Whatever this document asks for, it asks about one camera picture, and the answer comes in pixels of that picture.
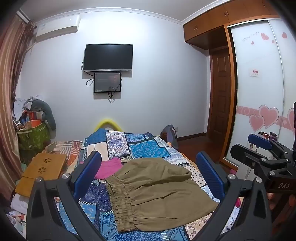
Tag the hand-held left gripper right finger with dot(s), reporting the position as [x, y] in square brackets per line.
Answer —
[209, 172]

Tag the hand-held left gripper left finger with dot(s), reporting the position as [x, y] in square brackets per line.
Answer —
[89, 171]

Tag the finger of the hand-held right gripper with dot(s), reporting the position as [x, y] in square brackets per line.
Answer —
[260, 141]
[248, 154]

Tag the olive green pants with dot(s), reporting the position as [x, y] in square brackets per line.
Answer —
[161, 190]

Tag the pink cloth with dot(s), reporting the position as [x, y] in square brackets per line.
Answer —
[107, 169]

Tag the striped orange cloth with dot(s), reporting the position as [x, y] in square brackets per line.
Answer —
[62, 148]

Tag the pink slipper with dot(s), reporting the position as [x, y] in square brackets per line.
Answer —
[238, 202]

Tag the white heart-print wardrobe door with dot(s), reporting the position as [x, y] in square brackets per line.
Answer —
[259, 97]

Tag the wooden lap desk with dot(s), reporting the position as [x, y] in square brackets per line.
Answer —
[41, 171]

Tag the grey backpack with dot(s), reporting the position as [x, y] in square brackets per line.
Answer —
[173, 136]

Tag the yellow curved headboard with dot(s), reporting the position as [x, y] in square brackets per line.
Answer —
[108, 121]

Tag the brown wooden door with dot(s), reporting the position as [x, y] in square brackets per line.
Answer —
[222, 97]

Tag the blue patchwork blanket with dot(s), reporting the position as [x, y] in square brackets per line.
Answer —
[148, 148]

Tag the green patterned bag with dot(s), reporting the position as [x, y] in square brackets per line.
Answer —
[34, 136]

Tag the red label sticker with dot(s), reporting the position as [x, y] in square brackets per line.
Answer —
[254, 72]

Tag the clutter of clothes and boxes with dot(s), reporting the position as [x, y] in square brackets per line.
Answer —
[23, 111]

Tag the striped pink curtain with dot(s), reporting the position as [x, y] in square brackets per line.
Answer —
[10, 92]

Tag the wooden overhead cabinet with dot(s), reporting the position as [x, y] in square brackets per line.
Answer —
[208, 22]

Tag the white air conditioner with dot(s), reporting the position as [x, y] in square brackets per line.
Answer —
[57, 29]

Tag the small black wall monitor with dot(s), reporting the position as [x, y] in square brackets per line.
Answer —
[107, 82]

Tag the black wall television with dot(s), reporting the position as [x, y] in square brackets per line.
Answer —
[108, 57]

